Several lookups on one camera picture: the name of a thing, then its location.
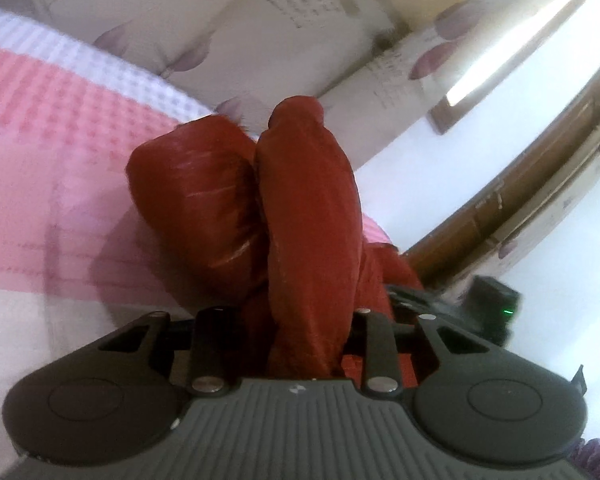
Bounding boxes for purple patterned sleeve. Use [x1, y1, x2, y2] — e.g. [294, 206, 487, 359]
[570, 438, 600, 479]

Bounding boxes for pink checkered bedspread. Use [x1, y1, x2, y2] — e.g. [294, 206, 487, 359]
[0, 10, 363, 479]

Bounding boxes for red puffer jacket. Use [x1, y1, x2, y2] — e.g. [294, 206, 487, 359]
[125, 96, 420, 380]

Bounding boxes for brown wooden door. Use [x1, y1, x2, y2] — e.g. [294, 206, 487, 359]
[406, 69, 600, 288]

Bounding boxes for beige leaf print curtain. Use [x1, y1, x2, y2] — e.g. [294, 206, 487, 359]
[0, 0, 512, 166]

